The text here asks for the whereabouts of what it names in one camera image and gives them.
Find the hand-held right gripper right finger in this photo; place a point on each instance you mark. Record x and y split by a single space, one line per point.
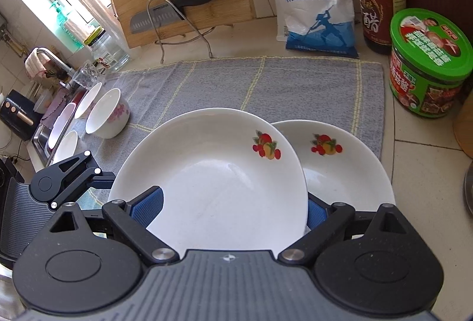
316 212

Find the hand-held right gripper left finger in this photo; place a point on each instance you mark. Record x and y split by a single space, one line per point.
147 208

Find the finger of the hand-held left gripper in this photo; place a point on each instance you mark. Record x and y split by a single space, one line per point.
107 178

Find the white plate fruit print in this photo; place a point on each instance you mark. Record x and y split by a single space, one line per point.
214 173
343 173

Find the steel sink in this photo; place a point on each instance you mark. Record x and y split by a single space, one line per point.
42 132

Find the black appliance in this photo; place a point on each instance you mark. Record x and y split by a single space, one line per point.
18 114

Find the clear drinking glass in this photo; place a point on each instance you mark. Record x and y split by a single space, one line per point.
87 73

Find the glass jar with lid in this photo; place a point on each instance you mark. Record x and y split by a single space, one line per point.
111 51

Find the pale dishcloth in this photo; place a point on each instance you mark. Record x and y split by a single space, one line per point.
35 66

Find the metal faucet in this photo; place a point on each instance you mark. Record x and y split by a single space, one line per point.
51 56

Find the grey checked towel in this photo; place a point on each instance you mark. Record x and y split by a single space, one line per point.
240 84

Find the green dish soap bottle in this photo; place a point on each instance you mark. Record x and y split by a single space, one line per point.
64 25

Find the green lid sauce jar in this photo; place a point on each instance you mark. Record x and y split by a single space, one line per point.
425 47

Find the white blue salt bag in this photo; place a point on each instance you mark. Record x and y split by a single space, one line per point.
314 10

